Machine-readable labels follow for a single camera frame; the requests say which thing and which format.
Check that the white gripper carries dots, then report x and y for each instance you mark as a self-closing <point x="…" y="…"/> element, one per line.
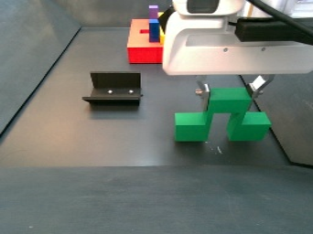
<point x="224" y="37"/>

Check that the green stepped block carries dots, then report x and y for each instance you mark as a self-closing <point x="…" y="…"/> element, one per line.
<point x="227" y="102"/>

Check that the red puzzle board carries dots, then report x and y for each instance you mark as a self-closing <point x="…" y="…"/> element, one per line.
<point x="141" y="51"/>

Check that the yellow block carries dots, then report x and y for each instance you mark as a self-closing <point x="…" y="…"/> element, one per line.
<point x="161" y="34"/>

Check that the blue block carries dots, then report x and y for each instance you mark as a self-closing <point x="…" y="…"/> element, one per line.
<point x="153" y="30"/>

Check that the purple block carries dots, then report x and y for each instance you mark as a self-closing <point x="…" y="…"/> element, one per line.
<point x="153" y="11"/>

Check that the black angle bracket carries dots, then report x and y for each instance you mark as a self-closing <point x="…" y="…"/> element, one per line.
<point x="115" y="87"/>

